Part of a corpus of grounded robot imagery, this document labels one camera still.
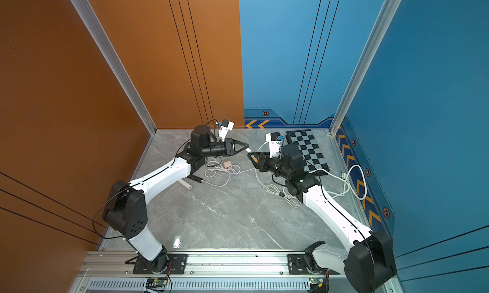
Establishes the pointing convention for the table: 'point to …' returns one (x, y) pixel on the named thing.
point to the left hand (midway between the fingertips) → (248, 144)
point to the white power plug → (343, 175)
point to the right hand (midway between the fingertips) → (251, 154)
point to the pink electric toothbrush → (185, 184)
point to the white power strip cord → (348, 185)
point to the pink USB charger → (226, 164)
